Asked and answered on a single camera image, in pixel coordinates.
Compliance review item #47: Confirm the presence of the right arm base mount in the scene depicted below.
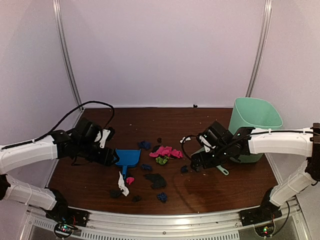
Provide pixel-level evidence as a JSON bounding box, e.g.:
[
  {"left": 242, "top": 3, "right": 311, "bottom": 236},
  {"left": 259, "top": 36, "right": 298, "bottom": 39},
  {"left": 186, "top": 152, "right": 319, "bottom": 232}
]
[{"left": 239, "top": 198, "right": 282, "bottom": 238}]

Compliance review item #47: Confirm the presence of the black scrap under pink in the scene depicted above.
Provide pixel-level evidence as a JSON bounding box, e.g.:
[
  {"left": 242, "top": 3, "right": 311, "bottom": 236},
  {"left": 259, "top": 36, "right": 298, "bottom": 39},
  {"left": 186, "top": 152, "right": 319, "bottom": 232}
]
[{"left": 151, "top": 144, "right": 162, "bottom": 153}]

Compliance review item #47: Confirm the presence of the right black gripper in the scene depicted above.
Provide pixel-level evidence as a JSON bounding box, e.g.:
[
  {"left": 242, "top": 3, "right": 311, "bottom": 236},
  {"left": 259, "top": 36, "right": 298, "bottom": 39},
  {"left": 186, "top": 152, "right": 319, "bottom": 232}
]
[{"left": 191, "top": 143, "right": 231, "bottom": 173}]

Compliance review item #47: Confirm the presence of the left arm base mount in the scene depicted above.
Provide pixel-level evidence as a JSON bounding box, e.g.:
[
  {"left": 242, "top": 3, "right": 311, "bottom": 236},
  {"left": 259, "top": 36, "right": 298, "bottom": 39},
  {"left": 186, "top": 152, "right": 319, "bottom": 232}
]
[{"left": 43, "top": 188, "right": 89, "bottom": 240}]

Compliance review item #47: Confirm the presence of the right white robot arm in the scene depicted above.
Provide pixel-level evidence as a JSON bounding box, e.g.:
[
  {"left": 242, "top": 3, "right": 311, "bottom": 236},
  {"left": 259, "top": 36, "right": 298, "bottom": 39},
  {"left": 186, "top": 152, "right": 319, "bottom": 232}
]
[{"left": 190, "top": 121, "right": 320, "bottom": 221}]

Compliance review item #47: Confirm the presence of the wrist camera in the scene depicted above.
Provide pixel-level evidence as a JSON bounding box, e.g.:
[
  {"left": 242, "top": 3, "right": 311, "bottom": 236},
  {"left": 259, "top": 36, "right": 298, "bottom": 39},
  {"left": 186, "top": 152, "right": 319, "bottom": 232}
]
[
  {"left": 198, "top": 135, "right": 213, "bottom": 153},
  {"left": 94, "top": 127, "right": 116, "bottom": 149}
]

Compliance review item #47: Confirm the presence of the small pink paper scrap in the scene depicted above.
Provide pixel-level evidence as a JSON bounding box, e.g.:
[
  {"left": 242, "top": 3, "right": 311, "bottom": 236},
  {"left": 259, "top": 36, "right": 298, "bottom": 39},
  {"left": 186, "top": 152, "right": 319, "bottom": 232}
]
[{"left": 126, "top": 177, "right": 135, "bottom": 185}]

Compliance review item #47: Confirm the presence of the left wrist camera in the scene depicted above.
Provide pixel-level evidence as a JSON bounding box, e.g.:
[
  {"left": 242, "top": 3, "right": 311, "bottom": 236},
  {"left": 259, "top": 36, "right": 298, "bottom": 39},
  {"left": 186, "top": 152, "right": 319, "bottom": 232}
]
[{"left": 94, "top": 127, "right": 116, "bottom": 149}]

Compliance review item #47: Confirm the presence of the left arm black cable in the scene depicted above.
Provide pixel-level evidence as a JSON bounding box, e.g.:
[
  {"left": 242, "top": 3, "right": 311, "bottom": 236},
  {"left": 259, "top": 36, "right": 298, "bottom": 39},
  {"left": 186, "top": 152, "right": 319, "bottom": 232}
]
[{"left": 0, "top": 100, "right": 116, "bottom": 151}]

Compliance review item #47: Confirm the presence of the green paper scrap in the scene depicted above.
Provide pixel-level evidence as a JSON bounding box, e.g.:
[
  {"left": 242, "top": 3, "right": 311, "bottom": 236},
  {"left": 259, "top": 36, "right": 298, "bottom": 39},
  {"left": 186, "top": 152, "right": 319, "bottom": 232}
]
[{"left": 155, "top": 156, "right": 169, "bottom": 166}]

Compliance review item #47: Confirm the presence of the aluminium frame post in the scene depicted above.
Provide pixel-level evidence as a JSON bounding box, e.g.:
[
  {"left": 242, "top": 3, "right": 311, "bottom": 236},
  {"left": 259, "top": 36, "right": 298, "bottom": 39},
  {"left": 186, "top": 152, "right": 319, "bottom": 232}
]
[
  {"left": 52, "top": 0, "right": 82, "bottom": 105},
  {"left": 245, "top": 0, "right": 273, "bottom": 98}
]

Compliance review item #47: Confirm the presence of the right aluminium frame post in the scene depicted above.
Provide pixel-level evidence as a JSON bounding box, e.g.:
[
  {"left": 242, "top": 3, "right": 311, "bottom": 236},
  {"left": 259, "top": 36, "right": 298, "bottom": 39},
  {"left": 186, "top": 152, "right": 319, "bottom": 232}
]
[{"left": 245, "top": 0, "right": 273, "bottom": 98}]

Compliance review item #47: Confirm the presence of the dark blue scrap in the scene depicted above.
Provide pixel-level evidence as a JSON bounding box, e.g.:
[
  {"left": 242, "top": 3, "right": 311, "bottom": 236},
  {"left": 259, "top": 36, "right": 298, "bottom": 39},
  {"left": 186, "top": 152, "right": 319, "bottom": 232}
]
[
  {"left": 156, "top": 192, "right": 168, "bottom": 203},
  {"left": 180, "top": 165, "right": 189, "bottom": 174},
  {"left": 141, "top": 164, "right": 153, "bottom": 171},
  {"left": 138, "top": 140, "right": 151, "bottom": 150}
]

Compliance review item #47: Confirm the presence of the dark blue scrap front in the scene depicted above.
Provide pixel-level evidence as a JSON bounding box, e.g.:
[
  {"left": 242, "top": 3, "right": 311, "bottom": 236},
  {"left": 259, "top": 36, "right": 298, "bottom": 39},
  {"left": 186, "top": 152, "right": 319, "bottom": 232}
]
[{"left": 156, "top": 192, "right": 168, "bottom": 203}]

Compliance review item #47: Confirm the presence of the small white paper scrap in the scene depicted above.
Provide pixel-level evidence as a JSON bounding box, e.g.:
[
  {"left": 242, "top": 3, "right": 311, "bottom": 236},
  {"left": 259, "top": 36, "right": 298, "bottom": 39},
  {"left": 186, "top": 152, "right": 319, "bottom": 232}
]
[{"left": 179, "top": 136, "right": 191, "bottom": 144}]

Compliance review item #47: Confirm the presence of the left aluminium frame post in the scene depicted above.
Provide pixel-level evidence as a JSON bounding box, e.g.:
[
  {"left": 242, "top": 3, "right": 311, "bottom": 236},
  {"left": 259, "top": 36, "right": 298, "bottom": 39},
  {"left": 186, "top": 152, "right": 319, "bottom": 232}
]
[{"left": 52, "top": 0, "right": 82, "bottom": 105}]

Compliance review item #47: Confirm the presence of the long white paper scrap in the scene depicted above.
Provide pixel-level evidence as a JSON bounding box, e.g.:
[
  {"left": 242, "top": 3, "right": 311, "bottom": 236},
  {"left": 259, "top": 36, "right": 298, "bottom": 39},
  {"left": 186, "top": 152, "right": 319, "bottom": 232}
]
[{"left": 118, "top": 171, "right": 130, "bottom": 197}]

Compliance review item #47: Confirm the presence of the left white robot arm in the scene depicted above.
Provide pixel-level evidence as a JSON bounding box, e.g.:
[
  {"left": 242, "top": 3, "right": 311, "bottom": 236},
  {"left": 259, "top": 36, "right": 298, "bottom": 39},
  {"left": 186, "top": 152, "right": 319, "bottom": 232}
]
[{"left": 0, "top": 128, "right": 120, "bottom": 222}]

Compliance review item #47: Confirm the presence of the front aluminium rail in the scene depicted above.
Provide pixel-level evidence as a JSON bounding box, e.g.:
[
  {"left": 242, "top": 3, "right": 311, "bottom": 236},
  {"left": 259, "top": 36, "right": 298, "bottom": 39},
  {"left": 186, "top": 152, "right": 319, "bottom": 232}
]
[{"left": 18, "top": 197, "right": 312, "bottom": 240}]

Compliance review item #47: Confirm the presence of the mint green waste bin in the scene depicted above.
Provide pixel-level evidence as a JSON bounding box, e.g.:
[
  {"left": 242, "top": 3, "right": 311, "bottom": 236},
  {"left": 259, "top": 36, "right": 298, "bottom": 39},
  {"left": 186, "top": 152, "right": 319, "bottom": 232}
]
[{"left": 226, "top": 96, "right": 284, "bottom": 164}]

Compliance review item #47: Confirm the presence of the small black scrap front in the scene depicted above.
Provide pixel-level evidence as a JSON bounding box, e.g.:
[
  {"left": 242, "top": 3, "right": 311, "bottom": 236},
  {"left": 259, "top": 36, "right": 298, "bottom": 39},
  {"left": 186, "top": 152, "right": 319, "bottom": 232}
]
[{"left": 132, "top": 195, "right": 142, "bottom": 203}]

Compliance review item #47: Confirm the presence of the mint green hand brush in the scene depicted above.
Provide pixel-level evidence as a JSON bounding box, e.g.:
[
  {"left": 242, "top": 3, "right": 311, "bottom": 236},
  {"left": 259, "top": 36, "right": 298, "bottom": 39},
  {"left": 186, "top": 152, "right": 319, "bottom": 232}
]
[{"left": 191, "top": 148, "right": 229, "bottom": 176}]

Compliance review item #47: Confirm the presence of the large pink paper scrap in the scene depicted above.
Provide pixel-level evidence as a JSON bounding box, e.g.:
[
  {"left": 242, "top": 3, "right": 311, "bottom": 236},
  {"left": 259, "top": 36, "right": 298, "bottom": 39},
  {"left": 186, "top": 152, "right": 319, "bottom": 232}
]
[{"left": 149, "top": 146, "right": 184, "bottom": 159}]

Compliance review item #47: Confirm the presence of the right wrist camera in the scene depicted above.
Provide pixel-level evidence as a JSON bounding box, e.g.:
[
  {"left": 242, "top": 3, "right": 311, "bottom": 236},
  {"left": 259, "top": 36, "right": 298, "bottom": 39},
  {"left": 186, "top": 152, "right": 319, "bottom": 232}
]
[{"left": 198, "top": 135, "right": 213, "bottom": 153}]

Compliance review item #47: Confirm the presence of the large black paper scrap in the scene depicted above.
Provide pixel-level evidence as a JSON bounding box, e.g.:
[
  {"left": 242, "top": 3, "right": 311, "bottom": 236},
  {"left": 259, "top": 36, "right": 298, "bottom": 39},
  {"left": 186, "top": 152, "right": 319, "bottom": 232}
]
[{"left": 144, "top": 173, "right": 167, "bottom": 189}]

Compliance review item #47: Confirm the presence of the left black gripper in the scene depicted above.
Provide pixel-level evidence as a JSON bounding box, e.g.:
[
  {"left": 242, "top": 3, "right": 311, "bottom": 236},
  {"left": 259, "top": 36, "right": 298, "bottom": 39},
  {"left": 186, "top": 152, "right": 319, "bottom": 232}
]
[{"left": 77, "top": 140, "right": 121, "bottom": 167}]

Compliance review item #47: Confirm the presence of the blue plastic dustpan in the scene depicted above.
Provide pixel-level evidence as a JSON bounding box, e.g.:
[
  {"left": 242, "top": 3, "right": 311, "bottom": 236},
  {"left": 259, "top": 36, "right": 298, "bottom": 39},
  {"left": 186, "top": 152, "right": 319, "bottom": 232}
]
[{"left": 115, "top": 149, "right": 141, "bottom": 179}]

